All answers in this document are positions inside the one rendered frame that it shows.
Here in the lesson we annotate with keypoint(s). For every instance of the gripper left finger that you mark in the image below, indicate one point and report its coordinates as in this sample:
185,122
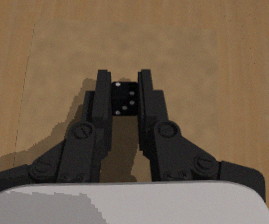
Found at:
78,157

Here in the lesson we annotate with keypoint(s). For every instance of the black die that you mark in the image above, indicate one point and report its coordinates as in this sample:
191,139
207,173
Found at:
124,98

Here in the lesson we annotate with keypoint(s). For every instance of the tan mat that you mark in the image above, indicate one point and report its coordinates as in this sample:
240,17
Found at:
64,59

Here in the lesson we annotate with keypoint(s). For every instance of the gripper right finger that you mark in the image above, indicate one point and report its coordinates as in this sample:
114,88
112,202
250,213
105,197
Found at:
173,157

